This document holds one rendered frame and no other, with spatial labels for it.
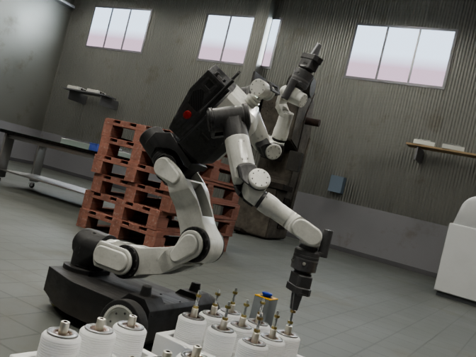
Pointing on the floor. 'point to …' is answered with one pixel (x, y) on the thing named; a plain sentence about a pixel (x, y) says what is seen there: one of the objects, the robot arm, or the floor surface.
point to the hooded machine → (460, 258)
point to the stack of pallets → (128, 222)
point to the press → (280, 164)
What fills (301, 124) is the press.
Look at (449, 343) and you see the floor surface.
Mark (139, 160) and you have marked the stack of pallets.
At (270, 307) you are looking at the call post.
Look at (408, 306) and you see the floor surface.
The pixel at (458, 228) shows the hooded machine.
